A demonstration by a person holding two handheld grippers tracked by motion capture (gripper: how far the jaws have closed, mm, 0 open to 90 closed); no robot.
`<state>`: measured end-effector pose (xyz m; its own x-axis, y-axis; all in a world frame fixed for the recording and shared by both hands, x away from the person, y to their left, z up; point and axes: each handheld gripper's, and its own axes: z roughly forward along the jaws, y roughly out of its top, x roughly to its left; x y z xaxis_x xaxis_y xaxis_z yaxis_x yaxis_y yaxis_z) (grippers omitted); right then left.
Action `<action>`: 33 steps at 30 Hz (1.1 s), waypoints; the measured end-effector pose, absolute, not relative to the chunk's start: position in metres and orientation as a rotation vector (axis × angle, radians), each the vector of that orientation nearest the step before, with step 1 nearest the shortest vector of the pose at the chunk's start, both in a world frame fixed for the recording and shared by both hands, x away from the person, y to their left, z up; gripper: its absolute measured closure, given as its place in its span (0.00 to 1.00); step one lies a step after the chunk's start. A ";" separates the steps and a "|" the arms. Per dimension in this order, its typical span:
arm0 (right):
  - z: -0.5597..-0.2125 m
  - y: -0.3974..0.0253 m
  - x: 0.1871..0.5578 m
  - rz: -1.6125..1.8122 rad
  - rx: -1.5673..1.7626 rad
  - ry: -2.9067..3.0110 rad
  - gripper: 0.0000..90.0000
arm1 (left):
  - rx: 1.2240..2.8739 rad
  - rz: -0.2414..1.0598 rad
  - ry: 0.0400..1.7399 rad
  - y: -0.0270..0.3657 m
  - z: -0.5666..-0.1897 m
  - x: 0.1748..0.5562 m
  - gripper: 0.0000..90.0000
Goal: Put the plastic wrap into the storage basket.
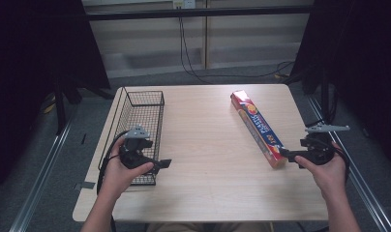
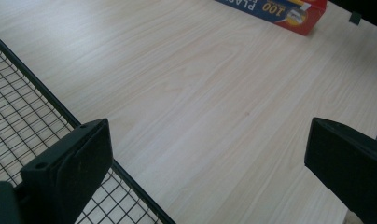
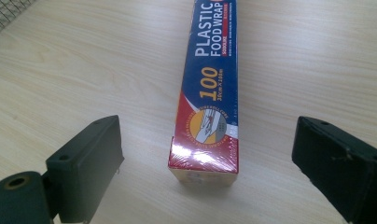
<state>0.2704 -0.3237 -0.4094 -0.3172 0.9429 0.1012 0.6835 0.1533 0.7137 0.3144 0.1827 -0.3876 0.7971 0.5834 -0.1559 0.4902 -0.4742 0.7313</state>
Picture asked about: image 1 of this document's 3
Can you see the black horizontal bar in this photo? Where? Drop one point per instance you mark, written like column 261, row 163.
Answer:
column 196, row 13

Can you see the grey tape piece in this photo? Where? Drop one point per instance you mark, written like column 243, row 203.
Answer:
column 84, row 185

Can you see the red and blue wrap box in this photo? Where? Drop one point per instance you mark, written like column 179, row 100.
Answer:
column 258, row 127

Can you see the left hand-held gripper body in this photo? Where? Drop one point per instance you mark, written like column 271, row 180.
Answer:
column 133, row 151

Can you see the person's right hand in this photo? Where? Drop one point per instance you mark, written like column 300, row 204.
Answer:
column 329, row 175

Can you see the black metal stand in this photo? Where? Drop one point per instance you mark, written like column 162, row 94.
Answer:
column 325, row 96
column 60, row 106

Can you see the wooden wall post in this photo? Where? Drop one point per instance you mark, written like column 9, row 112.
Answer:
column 206, row 35

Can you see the dark curtain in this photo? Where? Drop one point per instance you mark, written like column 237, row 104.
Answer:
column 361, row 64
column 35, row 64

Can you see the white wall outlet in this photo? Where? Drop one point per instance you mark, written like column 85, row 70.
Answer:
column 184, row 4

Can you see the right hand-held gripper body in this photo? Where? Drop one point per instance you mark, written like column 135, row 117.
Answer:
column 319, row 148

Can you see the person's left hand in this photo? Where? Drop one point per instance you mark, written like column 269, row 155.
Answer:
column 119, row 175

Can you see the metal floor rail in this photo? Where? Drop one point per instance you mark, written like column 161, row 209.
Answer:
column 38, row 180
column 361, row 187

